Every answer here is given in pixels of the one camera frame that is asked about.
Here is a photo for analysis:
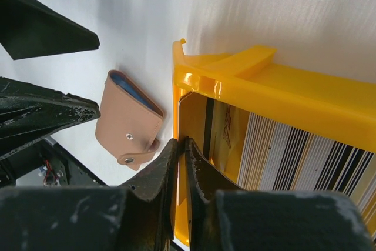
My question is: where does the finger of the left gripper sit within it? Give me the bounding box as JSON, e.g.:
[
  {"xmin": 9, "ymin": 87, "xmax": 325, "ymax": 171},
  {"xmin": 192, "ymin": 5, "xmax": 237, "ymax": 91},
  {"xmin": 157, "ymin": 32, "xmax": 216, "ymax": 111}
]
[
  {"xmin": 1, "ymin": 0, "xmax": 99, "ymax": 60},
  {"xmin": 1, "ymin": 77, "xmax": 100, "ymax": 160}
]

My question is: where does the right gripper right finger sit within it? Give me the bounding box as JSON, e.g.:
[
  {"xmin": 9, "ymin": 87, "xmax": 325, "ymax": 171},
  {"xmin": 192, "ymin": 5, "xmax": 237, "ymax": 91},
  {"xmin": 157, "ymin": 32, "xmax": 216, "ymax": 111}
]
[{"xmin": 184, "ymin": 138, "xmax": 375, "ymax": 250}]

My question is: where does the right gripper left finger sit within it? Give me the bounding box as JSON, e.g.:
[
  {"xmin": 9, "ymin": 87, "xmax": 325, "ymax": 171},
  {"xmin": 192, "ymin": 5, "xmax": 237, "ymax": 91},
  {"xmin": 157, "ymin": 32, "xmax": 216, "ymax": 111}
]
[{"xmin": 1, "ymin": 139, "xmax": 178, "ymax": 250}]

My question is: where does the tan leather card holder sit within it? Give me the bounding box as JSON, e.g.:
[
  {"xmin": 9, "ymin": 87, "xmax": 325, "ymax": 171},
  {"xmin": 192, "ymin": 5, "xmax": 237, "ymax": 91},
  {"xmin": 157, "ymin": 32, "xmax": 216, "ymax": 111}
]
[{"xmin": 95, "ymin": 70, "xmax": 164, "ymax": 170}]

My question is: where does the gold credit card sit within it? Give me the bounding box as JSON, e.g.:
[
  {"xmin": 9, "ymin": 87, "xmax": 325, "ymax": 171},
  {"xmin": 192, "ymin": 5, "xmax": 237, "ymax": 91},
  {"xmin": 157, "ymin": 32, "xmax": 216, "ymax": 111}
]
[{"xmin": 173, "ymin": 92, "xmax": 207, "ymax": 206}]

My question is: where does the yellow plastic bin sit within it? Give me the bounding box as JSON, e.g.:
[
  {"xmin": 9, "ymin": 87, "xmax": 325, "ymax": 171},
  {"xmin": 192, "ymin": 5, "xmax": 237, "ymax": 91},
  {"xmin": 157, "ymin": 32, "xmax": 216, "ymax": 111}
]
[{"xmin": 171, "ymin": 38, "xmax": 376, "ymax": 249}]

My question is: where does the stack of striped cards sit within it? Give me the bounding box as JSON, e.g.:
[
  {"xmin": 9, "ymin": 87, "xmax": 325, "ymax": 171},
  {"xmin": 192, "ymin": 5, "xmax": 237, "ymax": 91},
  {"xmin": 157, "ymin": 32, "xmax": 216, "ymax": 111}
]
[{"xmin": 237, "ymin": 113, "xmax": 375, "ymax": 236}]

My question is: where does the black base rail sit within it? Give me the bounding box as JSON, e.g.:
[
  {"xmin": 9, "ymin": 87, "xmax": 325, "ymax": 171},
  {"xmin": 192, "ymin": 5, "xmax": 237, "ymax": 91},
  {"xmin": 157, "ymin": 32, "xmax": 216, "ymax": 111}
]
[{"xmin": 1, "ymin": 137, "xmax": 105, "ymax": 188}]

